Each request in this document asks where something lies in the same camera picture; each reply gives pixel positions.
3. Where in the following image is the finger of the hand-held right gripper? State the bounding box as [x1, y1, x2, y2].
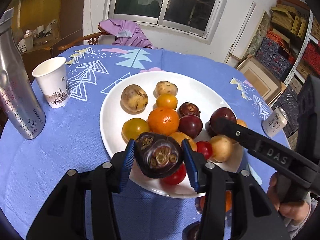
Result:
[212, 117, 262, 152]

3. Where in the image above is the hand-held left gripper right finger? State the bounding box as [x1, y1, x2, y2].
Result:
[181, 139, 292, 240]

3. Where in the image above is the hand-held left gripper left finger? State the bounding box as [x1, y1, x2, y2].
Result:
[26, 139, 137, 240]

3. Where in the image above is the red tomato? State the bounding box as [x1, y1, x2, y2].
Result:
[196, 141, 213, 160]
[161, 164, 187, 186]

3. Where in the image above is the pale round potato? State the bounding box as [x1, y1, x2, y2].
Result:
[209, 135, 234, 163]

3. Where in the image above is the dark red plum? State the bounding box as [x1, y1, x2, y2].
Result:
[178, 114, 203, 139]
[209, 107, 237, 130]

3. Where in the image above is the orange tan fruit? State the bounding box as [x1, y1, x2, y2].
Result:
[170, 132, 198, 153]

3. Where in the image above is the yellow green tomato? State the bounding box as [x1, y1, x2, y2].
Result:
[122, 118, 150, 142]

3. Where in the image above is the mandarin orange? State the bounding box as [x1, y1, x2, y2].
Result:
[148, 107, 180, 136]
[197, 190, 233, 214]

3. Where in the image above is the white plate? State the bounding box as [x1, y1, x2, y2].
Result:
[99, 71, 244, 199]

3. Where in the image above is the large tan scarred fruit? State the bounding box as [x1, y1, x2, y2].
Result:
[121, 84, 149, 112]

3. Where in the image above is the orange tomato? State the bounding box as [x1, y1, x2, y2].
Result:
[156, 93, 178, 110]

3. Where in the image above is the tan round fruit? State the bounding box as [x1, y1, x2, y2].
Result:
[155, 80, 178, 96]

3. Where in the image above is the person's right hand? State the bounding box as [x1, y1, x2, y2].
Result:
[266, 174, 313, 220]

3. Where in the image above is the white beverage can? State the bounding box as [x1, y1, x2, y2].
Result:
[262, 106, 289, 138]

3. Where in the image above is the stack of dark grey boxes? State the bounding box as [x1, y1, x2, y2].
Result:
[275, 77, 308, 143]

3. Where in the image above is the blue printed tablecloth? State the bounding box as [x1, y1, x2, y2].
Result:
[0, 44, 292, 240]

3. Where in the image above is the stack of blue patterned boxes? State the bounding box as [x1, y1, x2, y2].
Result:
[255, 30, 297, 79]

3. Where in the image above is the mottled green panel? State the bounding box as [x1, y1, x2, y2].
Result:
[246, 10, 272, 58]

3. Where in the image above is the stack of red patterned boxes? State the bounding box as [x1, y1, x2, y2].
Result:
[302, 42, 320, 68]

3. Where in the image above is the white paper cup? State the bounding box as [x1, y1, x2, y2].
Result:
[32, 56, 70, 109]

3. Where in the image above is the white metal shelf rack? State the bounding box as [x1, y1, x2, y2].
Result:
[282, 10, 320, 85]

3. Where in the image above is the stack of straw woven boxes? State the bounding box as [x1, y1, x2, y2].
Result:
[270, 4, 309, 39]

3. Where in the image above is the stainless steel bottle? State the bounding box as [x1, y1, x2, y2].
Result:
[0, 7, 47, 140]

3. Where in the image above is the purple cloth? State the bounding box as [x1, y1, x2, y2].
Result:
[98, 19, 157, 49]

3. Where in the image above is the curved wooden chair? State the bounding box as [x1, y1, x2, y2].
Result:
[57, 31, 115, 53]

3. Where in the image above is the wooden picture frame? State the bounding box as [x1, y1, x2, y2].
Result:
[236, 56, 287, 103]

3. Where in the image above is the wooden wall cabinet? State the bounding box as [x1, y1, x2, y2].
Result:
[7, 0, 88, 58]

